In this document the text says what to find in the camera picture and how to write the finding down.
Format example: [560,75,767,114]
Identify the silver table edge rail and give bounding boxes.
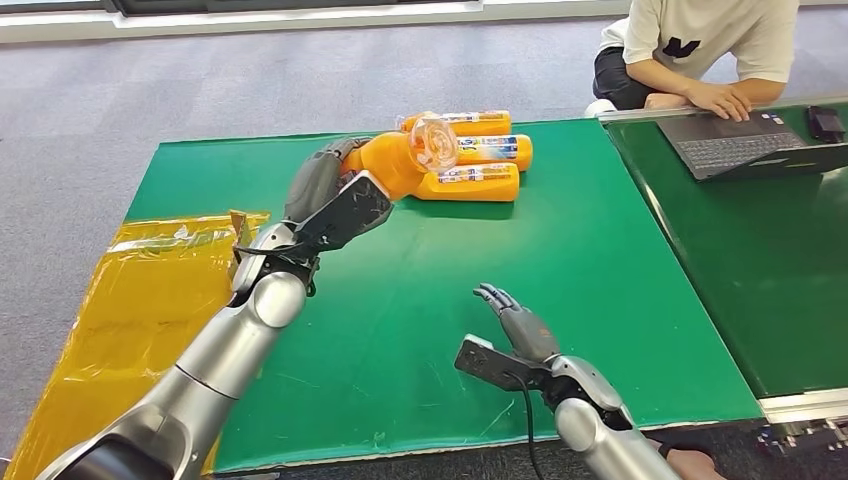
[757,387,848,424]
[596,92,848,126]

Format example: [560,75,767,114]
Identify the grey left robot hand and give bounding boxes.
[283,135,374,227]

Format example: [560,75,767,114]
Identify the orange bottle with clear cap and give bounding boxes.
[453,134,533,172]
[413,162,520,203]
[396,109,513,138]
[341,113,460,202]

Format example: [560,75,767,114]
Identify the person's right hand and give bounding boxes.
[688,82,752,123]

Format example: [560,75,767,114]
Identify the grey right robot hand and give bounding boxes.
[472,283,561,364]

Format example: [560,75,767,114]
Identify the grey laptop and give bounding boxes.
[657,109,848,181]

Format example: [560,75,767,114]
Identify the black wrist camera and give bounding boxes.
[454,334,551,393]
[294,170,393,253]

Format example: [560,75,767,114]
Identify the black sandal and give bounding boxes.
[652,438,715,464]

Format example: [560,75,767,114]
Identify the yellow taped cardboard box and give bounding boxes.
[3,210,270,480]

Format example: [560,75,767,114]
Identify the black left camera cable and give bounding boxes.
[233,241,313,263]

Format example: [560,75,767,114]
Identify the black right camera cable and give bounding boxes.
[503,372,548,480]

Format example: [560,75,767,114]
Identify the person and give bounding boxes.
[584,0,801,123]

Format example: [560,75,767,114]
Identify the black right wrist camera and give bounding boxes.
[454,334,551,393]

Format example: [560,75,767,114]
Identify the white window sill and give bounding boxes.
[0,0,631,46]

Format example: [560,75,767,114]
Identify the dark green side table mat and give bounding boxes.
[604,99,848,399]

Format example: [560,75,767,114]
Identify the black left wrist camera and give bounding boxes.
[294,170,393,253]

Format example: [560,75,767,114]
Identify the person's bare foot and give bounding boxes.
[645,442,730,480]

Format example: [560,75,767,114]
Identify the black machine part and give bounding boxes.
[755,417,848,458]

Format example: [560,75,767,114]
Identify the small black device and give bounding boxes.
[804,105,845,144]

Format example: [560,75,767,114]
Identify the black camera cable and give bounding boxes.
[233,241,313,263]
[503,372,548,480]

